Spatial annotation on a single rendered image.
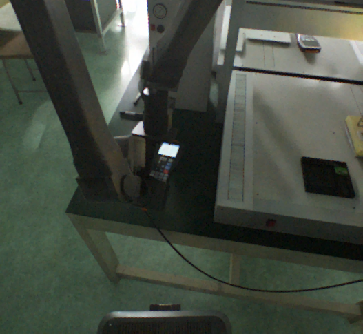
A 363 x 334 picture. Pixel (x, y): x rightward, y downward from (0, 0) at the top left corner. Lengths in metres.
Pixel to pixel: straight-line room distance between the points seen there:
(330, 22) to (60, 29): 0.70
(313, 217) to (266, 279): 0.87
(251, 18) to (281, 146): 0.39
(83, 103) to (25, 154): 1.83
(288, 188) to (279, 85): 0.48
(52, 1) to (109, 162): 0.22
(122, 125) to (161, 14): 0.42
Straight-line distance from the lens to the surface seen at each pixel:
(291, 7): 0.86
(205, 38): 0.95
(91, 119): 0.41
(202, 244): 0.86
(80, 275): 1.62
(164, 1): 0.92
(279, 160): 0.86
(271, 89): 1.12
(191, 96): 1.08
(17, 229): 1.87
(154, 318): 1.24
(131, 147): 0.52
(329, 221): 0.80
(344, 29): 0.92
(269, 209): 0.75
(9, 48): 2.45
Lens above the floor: 1.48
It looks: 49 degrees down
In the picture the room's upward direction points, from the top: 1 degrees clockwise
